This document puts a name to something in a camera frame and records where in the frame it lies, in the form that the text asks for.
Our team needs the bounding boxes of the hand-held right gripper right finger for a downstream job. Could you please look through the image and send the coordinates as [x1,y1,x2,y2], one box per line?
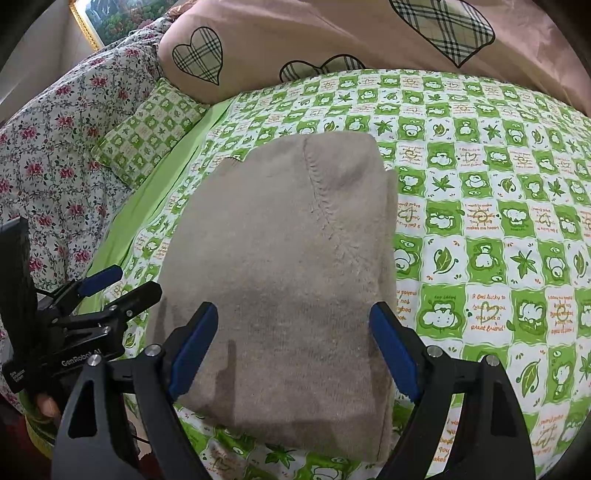
[368,301,537,480]

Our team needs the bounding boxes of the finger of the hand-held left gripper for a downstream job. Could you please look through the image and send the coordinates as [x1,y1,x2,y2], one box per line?
[69,281,163,330]
[39,265,124,309]

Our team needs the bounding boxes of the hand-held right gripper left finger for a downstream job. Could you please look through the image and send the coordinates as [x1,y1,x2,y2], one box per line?
[50,302,219,480]

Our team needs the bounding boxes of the beige knit sweater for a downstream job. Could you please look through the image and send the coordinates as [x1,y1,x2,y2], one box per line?
[145,133,400,462]

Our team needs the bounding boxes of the person's left hand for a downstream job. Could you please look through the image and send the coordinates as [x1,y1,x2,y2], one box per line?
[34,392,63,421]

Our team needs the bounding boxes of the red floral quilt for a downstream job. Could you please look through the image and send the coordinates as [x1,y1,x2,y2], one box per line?
[0,34,167,298]

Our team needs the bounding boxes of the green checked pillow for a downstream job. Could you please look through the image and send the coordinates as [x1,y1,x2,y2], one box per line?
[90,78,211,188]

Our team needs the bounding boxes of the green checked bear bed sheet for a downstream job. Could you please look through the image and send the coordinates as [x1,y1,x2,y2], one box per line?
[28,69,591,480]

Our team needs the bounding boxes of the gold framed landscape picture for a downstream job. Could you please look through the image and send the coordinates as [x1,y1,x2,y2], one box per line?
[69,0,181,49]

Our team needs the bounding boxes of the pink duvet with plaid hearts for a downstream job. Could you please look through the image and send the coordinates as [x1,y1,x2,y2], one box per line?
[157,0,591,116]

